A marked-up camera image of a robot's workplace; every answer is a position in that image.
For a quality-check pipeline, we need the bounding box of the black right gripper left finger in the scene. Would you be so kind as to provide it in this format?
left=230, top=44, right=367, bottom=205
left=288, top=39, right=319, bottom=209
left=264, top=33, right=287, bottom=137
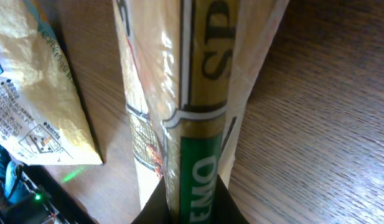
left=131, top=179, right=172, bottom=224

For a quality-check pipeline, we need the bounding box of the orange spaghetti packet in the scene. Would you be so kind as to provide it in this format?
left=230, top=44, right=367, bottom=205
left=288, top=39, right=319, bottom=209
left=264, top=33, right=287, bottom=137
left=113, top=0, right=288, bottom=223

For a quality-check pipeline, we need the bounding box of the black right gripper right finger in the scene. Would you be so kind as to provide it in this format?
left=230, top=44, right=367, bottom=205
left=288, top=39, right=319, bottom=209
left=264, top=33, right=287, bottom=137
left=215, top=175, right=249, bottom=224

